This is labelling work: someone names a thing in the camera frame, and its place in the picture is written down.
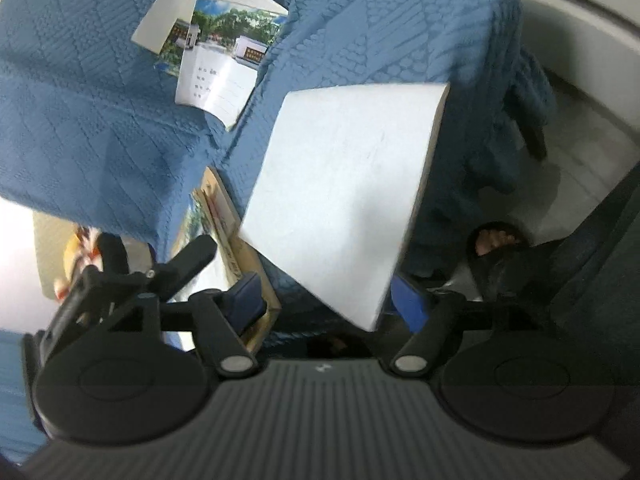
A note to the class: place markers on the beige textured bedding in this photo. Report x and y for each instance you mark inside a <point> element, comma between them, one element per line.
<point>47,240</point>

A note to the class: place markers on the blue ribbed cloth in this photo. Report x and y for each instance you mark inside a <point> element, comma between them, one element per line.
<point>12,385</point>

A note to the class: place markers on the photo cover notebook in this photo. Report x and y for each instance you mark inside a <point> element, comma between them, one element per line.
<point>192,227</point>
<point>220,85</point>

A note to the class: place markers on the black slipper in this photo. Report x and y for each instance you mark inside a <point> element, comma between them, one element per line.
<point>492,275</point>

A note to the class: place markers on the yellow plush toy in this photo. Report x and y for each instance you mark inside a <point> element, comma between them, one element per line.
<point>72,255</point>

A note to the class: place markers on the white notebook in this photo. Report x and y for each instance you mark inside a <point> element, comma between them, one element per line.
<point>340,200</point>
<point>170,15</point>

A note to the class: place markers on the blue textured bed cover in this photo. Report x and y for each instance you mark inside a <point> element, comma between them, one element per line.
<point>75,110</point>

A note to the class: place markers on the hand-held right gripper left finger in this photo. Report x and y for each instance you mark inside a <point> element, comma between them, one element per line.
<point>245,300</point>

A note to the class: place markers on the person's foot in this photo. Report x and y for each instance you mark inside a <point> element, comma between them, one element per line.
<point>495,242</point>

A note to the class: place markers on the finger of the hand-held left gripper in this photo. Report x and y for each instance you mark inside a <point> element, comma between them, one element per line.
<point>185,262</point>

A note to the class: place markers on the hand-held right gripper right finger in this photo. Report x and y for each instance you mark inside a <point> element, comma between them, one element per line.
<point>410,305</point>

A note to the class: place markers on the red black white striped blanket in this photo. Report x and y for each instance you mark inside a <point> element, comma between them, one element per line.
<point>112,255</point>

